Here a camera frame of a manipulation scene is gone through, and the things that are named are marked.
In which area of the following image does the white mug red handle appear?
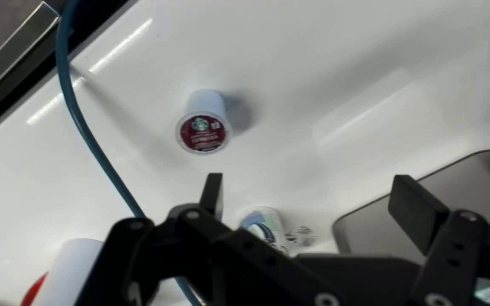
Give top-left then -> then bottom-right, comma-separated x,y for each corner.
19,237 -> 106,306

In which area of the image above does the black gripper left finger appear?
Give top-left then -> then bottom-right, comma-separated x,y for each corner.
74,173 -> 315,306

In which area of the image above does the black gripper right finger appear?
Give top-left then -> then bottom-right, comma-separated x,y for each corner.
388,174 -> 490,306

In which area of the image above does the dark teal cable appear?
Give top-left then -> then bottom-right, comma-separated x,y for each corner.
55,0 -> 203,306

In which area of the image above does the silver metal box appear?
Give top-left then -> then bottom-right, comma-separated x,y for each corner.
332,149 -> 490,269

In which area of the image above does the printed paper cup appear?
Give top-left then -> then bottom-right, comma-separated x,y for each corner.
237,207 -> 291,256

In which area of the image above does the white coffee pod red lid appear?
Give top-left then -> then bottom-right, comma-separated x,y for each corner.
174,88 -> 233,156

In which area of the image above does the long silver cabinet handle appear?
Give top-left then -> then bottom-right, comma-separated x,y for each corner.
0,0 -> 62,94

